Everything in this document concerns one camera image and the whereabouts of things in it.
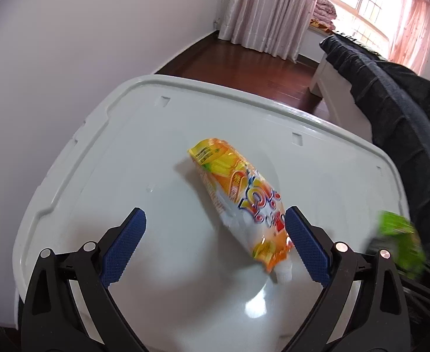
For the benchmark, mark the folded pink quilts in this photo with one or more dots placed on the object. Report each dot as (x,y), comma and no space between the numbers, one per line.
(323,16)

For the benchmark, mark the pink curtain left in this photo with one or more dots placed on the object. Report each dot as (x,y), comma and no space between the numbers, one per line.
(274,27)

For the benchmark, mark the dark blue bed blanket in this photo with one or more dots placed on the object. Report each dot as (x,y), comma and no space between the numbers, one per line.
(396,102)

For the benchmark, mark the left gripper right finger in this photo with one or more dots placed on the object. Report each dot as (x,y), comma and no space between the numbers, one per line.
(361,306)

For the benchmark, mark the white bed frame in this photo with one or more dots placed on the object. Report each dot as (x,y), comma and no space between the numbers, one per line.
(331,87)

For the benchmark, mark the green snack wrapper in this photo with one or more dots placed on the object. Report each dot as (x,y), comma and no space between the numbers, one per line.
(403,242)

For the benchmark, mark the white plastic bin lid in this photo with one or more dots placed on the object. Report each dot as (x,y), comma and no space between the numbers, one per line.
(190,286)

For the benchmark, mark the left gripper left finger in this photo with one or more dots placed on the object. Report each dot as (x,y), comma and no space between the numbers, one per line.
(68,306)

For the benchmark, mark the yellow orange jelly pouch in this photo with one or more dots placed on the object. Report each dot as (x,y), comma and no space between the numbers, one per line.
(249,207)

